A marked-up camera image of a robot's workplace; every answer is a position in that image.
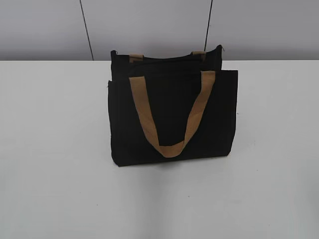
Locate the tan front bag handle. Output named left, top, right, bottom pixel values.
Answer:
left=129, top=71, right=216, bottom=158

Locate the black canvas tote bag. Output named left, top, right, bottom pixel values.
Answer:
left=108, top=45, right=238, bottom=166

